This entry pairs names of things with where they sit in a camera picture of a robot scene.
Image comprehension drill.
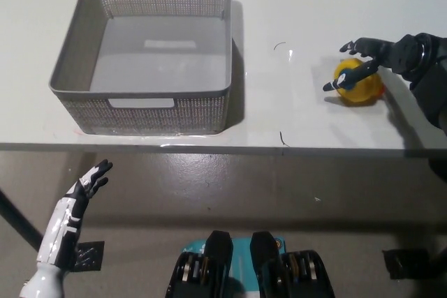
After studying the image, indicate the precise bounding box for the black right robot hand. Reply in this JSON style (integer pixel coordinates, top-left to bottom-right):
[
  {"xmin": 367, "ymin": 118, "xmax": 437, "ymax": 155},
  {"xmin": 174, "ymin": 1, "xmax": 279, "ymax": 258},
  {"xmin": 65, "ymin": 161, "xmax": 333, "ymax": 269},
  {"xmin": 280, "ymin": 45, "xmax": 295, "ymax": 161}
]
[{"xmin": 323, "ymin": 32, "xmax": 429, "ymax": 92}]

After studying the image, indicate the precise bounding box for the black table leg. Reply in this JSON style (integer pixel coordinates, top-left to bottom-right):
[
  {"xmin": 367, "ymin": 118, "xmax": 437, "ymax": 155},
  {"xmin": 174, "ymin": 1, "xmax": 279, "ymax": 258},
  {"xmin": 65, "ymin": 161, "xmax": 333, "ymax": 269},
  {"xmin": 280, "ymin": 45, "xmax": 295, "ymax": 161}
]
[{"xmin": 0, "ymin": 188, "xmax": 45, "ymax": 253}]

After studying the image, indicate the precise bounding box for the yellow duck toy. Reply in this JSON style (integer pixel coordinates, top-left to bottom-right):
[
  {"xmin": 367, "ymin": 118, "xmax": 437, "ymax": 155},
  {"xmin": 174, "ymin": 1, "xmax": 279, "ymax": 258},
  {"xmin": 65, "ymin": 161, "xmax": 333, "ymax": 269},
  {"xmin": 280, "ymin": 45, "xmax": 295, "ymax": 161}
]
[{"xmin": 333, "ymin": 57, "xmax": 385, "ymax": 107}]

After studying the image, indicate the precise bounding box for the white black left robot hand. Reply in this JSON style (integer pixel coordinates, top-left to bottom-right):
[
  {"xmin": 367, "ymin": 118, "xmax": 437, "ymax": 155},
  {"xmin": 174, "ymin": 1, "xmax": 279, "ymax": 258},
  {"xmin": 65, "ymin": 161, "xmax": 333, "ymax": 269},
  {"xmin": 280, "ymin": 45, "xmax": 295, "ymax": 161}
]
[{"xmin": 36, "ymin": 159, "xmax": 114, "ymax": 273}]

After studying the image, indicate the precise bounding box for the grey perforated plastic basket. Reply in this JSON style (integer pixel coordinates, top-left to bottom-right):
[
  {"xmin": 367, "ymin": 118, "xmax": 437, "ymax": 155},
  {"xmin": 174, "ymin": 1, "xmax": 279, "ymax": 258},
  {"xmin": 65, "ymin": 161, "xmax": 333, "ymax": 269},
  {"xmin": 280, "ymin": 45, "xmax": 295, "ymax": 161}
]
[{"xmin": 47, "ymin": 0, "xmax": 234, "ymax": 135}]

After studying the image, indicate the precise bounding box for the black floor tape patch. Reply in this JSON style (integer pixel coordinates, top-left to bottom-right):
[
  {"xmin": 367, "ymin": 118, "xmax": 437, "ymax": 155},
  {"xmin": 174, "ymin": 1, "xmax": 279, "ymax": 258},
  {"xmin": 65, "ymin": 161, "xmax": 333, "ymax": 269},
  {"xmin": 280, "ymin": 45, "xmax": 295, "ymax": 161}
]
[
  {"xmin": 382, "ymin": 248, "xmax": 429, "ymax": 281},
  {"xmin": 71, "ymin": 240, "xmax": 105, "ymax": 273}
]

